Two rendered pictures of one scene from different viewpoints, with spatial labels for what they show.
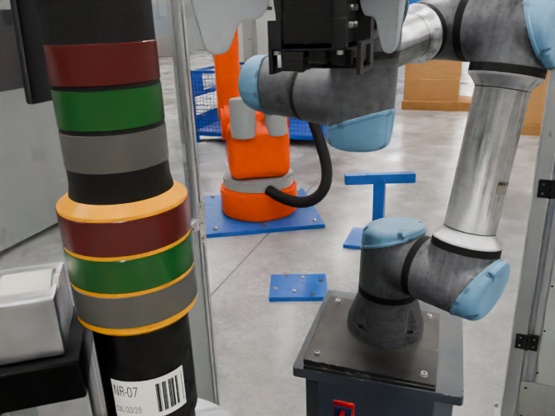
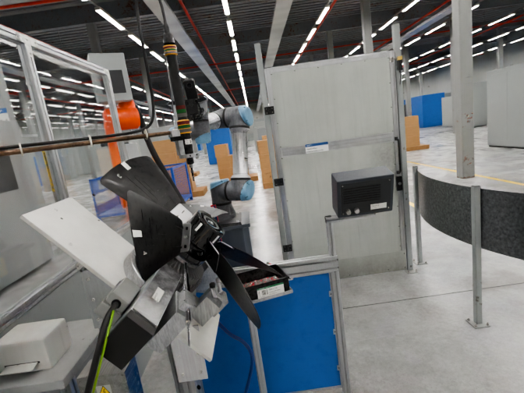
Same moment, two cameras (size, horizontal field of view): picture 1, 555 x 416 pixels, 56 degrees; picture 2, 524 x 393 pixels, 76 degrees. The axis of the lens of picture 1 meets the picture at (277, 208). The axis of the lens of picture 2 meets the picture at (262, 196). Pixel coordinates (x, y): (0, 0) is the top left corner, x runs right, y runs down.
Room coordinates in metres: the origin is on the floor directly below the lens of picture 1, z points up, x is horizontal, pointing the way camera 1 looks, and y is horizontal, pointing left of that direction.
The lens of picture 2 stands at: (-1.03, 0.25, 1.50)
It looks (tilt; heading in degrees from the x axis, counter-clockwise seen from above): 11 degrees down; 339
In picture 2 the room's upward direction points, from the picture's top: 8 degrees counter-clockwise
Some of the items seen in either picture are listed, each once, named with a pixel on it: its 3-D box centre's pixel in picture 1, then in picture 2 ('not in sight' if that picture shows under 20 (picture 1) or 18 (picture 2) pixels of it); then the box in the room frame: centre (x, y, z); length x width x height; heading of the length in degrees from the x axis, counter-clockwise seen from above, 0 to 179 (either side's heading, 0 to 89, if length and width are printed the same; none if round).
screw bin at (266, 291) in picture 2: not in sight; (260, 282); (0.29, -0.18, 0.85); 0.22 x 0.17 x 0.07; 85
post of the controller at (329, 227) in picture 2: not in sight; (330, 235); (0.32, -0.57, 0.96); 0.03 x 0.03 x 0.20; 69
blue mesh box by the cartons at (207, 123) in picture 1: (238, 100); not in sight; (7.54, 0.50, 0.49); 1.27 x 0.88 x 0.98; 159
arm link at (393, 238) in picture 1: (394, 254); (221, 190); (0.90, -0.22, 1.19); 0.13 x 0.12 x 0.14; 44
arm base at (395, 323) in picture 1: (386, 305); (222, 209); (0.91, -0.21, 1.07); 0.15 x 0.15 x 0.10
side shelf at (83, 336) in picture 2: not in sight; (58, 351); (0.25, 0.61, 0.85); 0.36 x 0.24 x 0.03; 159
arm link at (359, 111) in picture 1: (349, 97); (199, 132); (0.61, -0.09, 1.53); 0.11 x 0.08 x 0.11; 44
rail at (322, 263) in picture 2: not in sight; (246, 274); (0.47, -0.17, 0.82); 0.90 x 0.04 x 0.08; 69
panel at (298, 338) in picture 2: not in sight; (256, 341); (0.47, -0.17, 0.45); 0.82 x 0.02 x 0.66; 69
